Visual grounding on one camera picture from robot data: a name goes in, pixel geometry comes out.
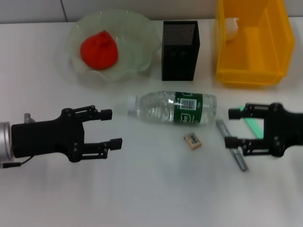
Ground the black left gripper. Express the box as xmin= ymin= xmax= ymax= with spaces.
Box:
xmin=11 ymin=105 xmax=124 ymax=164

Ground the white paper ball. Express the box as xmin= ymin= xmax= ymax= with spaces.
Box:
xmin=224 ymin=17 xmax=240 ymax=42

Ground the red-orange fruit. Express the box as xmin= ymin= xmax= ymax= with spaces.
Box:
xmin=80 ymin=30 xmax=119 ymax=70

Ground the pale green glass fruit plate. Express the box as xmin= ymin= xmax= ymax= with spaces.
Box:
xmin=65 ymin=9 xmax=160 ymax=83

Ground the yellow plastic bin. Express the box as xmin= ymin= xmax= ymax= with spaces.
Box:
xmin=214 ymin=0 xmax=296 ymax=86

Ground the beige eraser with barcode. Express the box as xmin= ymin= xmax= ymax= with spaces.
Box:
xmin=183 ymin=133 xmax=204 ymax=150

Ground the clear water bottle green label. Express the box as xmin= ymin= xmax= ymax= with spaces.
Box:
xmin=115 ymin=91 xmax=218 ymax=126

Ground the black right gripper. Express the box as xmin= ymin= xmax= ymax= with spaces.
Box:
xmin=224 ymin=102 xmax=303 ymax=158

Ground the grey pen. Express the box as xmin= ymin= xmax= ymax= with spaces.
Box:
xmin=215 ymin=119 xmax=250 ymax=172

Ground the mint green pen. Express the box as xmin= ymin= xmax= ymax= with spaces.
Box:
xmin=238 ymin=105 xmax=264 ymax=140

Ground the black mesh pen holder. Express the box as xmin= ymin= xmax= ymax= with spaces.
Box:
xmin=161 ymin=20 xmax=201 ymax=82

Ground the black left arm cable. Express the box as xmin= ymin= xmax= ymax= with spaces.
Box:
xmin=2 ymin=156 xmax=33 ymax=169

